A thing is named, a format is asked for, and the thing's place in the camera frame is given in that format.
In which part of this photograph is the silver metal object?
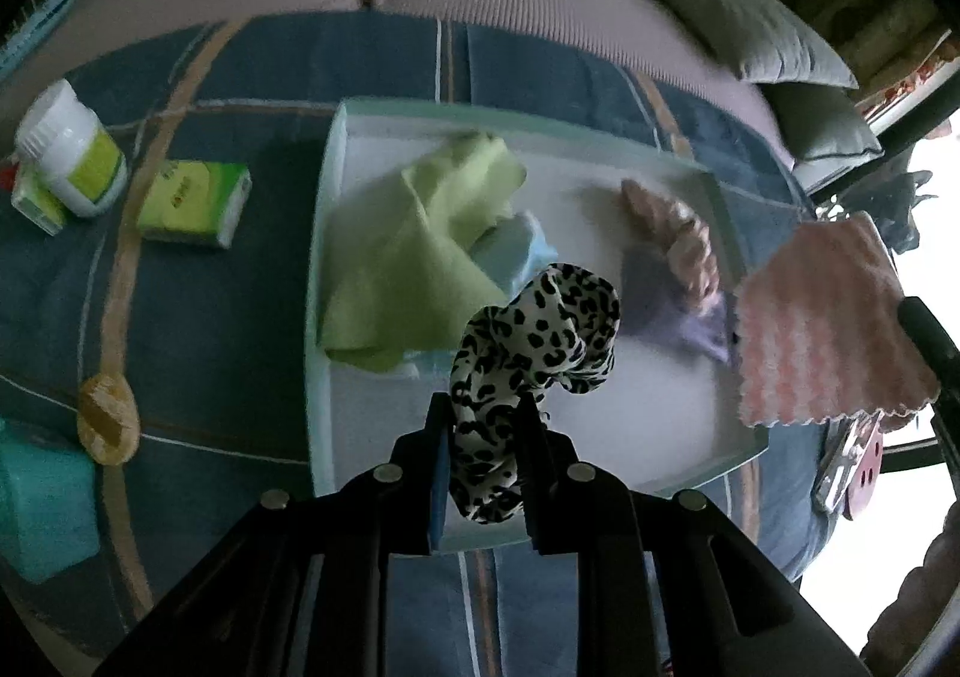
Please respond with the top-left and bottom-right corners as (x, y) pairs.
(814, 414), (863, 513)

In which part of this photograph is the purple cloth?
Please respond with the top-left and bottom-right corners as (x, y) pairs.
(619, 249), (732, 367)

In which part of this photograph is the grey throw pillow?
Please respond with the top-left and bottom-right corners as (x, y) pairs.
(761, 81), (886, 163)
(615, 0), (860, 89)

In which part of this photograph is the light blue cloth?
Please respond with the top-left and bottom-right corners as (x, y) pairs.
(405, 212), (560, 378)

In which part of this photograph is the yellow green cloth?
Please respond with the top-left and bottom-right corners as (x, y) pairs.
(319, 131), (527, 372)

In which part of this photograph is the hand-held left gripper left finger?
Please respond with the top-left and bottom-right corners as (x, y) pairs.
(94, 392), (455, 677)

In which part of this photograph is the pink floral scrunchie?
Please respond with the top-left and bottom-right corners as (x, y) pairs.
(619, 180), (722, 309)

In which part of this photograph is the white tray with green rim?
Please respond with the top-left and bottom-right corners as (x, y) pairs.
(304, 96), (770, 554)

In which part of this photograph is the light green tissue packet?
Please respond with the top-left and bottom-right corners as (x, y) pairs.
(11, 163), (72, 234)

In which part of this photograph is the black white patterned teal cushion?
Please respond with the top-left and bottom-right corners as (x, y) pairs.
(0, 0), (83, 74)

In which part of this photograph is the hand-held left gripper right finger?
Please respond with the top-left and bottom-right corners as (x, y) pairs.
(514, 392), (871, 677)

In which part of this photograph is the leopard print scrunchie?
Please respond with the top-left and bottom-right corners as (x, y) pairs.
(448, 262), (623, 524)

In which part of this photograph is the white pill bottle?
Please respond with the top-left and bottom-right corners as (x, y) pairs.
(15, 79), (127, 219)

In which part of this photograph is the teal box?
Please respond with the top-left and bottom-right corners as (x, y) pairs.
(0, 418), (102, 584)

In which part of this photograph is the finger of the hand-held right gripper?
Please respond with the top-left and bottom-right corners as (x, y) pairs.
(896, 297), (960, 397)

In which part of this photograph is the dark lattice furniture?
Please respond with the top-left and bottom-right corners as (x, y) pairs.
(817, 167), (938, 252)

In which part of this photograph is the pink round object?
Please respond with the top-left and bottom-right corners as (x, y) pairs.
(844, 414), (884, 520)

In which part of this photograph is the pink zigzag cloth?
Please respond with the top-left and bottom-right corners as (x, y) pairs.
(731, 212), (942, 431)

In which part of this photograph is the blue plaid blanket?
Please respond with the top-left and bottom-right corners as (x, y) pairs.
(0, 10), (833, 677)

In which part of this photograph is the golden round pouch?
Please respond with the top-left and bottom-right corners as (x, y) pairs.
(77, 375), (141, 464)

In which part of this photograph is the red floral printed panel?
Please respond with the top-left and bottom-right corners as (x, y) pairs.
(862, 32), (960, 124)

